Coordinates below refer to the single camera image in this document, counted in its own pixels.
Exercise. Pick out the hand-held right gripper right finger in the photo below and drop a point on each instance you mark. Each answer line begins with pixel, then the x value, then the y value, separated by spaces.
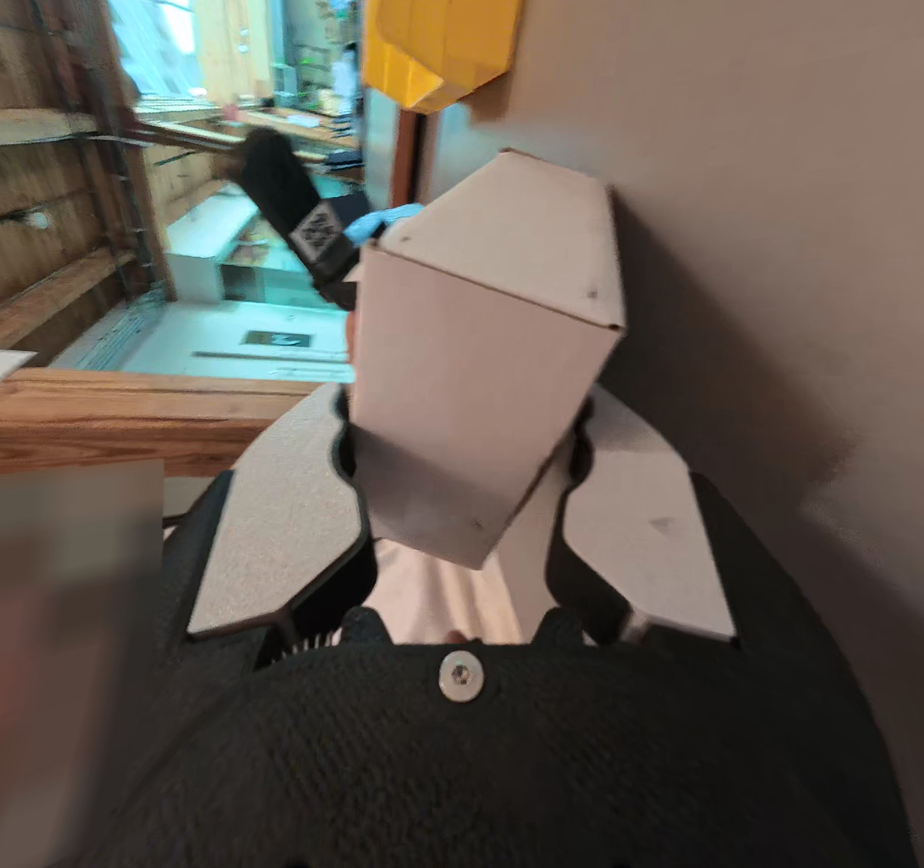
pixel 642 536

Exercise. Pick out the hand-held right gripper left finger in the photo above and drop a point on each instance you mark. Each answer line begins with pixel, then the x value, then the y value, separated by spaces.
pixel 289 521

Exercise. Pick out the yellow plastic bin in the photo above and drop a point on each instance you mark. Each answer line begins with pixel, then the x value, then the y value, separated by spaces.
pixel 440 16

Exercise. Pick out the white cardboard mailer box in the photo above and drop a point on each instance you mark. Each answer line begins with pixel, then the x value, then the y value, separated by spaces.
pixel 476 348

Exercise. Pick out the person's white shirt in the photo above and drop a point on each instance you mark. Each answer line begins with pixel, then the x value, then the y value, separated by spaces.
pixel 433 593

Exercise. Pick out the wooden railing beam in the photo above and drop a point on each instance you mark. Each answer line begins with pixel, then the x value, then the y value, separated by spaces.
pixel 144 413

